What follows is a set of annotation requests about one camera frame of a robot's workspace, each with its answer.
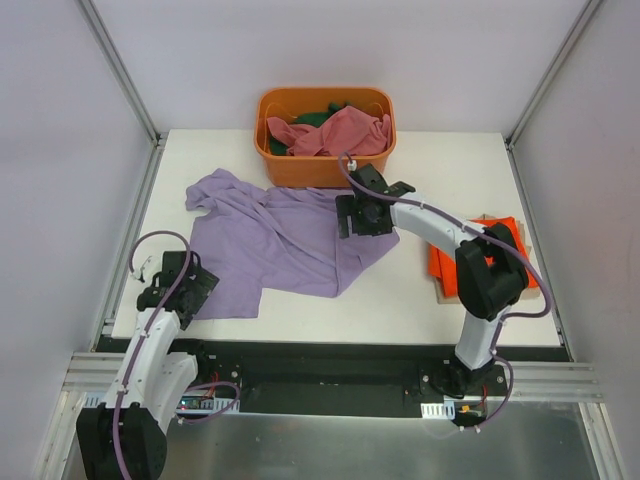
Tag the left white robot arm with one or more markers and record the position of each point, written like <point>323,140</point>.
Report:
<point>124,436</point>

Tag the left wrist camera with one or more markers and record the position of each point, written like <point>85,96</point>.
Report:
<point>148,269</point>

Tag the right white cable duct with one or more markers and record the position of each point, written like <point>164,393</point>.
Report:
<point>449,410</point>

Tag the right aluminium frame post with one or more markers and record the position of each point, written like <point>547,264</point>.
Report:
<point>583,20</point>

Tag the green t shirt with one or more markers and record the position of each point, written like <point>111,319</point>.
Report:
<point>310,120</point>

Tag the white cable duct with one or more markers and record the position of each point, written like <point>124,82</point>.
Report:
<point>449,410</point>
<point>195,406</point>

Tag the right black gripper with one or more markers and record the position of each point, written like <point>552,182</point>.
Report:
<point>343,216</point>

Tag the front aluminium rail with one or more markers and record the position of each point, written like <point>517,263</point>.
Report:
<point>569,382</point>

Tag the left aluminium frame post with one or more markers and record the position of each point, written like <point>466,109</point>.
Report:
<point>109,50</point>

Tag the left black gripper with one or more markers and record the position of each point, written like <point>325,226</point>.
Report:
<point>201,282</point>

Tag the orange folded t shirt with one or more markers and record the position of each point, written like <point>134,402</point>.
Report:
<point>445,270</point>

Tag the left white cable duct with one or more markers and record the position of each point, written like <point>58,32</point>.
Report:
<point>195,406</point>

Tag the pink t shirt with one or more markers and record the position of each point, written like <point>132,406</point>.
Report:
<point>348,130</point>

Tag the lavender t shirt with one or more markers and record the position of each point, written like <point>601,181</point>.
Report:
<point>279,238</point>

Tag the aluminium frame post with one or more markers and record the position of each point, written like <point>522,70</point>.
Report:
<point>109,50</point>
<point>583,20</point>

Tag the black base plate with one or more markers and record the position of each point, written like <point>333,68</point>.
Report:
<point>349,380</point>

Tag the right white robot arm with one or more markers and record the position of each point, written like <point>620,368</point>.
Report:
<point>490,275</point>

